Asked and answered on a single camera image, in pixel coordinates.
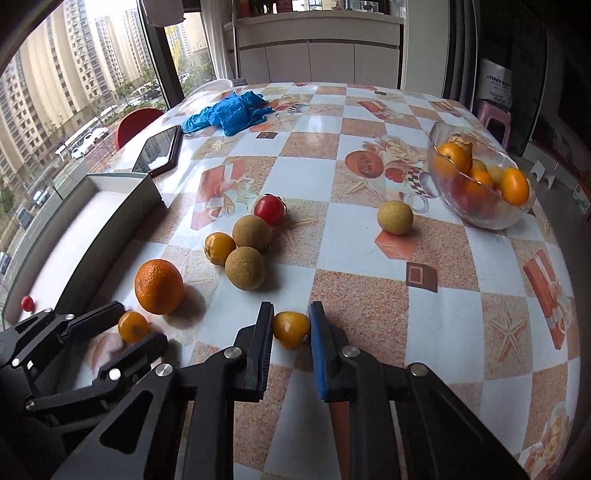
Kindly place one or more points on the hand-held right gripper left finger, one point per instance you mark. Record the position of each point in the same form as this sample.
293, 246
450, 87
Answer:
258, 360

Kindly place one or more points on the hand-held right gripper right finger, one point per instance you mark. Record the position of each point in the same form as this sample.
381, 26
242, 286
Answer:
318, 360

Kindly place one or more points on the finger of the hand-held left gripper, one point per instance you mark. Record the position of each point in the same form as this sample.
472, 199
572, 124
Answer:
134, 362
92, 321

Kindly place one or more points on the small yellow loquat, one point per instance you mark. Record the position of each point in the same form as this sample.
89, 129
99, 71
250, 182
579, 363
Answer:
133, 326

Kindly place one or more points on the large orange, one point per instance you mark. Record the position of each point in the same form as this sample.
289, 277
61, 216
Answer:
159, 287

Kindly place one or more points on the white foam tray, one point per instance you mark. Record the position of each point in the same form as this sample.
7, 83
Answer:
69, 240

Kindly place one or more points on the brown round longan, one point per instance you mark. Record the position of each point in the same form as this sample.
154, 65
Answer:
251, 232
245, 267
395, 218

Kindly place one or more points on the yellow loquat with dark stem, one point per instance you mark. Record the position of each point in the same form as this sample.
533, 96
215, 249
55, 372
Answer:
219, 248

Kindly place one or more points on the red cherry tomato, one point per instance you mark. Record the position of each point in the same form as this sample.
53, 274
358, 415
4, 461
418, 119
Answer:
268, 209
27, 302

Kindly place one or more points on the checkered printed tablecloth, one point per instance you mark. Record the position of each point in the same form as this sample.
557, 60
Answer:
369, 286

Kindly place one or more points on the phone with red case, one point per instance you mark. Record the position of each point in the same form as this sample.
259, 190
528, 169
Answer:
157, 147

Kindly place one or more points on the red plastic chair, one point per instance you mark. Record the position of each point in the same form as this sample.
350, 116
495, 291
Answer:
134, 127

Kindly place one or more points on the glass bowl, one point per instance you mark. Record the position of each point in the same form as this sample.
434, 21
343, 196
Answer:
485, 217

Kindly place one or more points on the orange loquat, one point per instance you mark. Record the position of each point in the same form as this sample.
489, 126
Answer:
480, 177
455, 156
515, 186

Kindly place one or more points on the crumpled blue rubber gloves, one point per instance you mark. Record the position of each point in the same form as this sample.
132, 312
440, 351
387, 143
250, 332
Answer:
226, 115

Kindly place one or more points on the pale yellow fruit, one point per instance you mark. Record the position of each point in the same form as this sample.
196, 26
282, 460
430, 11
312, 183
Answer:
496, 173

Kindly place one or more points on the white plastic basin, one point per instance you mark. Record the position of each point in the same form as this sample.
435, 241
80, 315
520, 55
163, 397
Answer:
210, 85

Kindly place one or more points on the white kitchen cabinet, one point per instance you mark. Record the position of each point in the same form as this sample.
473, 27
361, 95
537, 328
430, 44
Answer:
323, 60

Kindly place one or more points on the pink plastic stool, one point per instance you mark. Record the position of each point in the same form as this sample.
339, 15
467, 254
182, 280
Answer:
494, 108

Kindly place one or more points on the white printed bag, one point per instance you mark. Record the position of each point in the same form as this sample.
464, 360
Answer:
496, 83

